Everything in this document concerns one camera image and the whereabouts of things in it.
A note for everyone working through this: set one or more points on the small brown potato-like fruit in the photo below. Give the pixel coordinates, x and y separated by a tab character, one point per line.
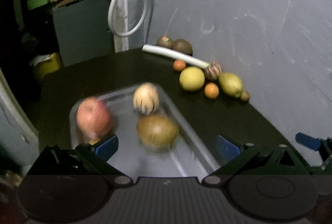
245	96

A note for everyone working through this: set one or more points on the small orange mandarin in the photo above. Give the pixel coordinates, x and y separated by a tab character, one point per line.
179	65

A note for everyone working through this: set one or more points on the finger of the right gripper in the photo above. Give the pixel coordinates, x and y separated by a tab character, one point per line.
323	147

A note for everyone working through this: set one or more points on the yellow round citrus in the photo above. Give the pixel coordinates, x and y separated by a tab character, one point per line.
192	78

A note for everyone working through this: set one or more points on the yellow container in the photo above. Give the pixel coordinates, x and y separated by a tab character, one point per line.
46	64

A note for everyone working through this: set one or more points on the plain brown kiwi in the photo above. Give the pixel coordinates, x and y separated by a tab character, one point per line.
183	46

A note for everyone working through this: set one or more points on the white leek stalk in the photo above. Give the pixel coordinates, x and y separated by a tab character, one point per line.
166	52

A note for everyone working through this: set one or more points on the yellow lemon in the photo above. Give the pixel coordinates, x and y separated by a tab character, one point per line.
231	84

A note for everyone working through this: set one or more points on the white door frame post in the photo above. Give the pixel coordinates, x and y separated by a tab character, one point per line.
120	16

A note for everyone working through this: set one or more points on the brown pear in tray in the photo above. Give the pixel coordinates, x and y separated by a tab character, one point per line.
157	132

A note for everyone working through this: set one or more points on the kiwi with sticker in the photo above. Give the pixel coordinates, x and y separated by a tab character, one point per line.
165	42

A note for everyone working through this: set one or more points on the striped pepino melon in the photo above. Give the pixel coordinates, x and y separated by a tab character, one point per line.
213	71
146	99

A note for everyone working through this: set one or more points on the red apple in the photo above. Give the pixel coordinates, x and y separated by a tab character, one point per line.
94	118

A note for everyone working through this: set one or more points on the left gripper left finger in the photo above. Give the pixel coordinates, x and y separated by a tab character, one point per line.
95	158

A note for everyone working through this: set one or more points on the green box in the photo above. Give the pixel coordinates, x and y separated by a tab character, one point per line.
33	4

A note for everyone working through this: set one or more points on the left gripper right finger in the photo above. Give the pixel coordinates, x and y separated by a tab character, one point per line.
251	159

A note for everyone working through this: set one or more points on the striped pepino melon in tray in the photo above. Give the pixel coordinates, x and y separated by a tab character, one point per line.
146	99

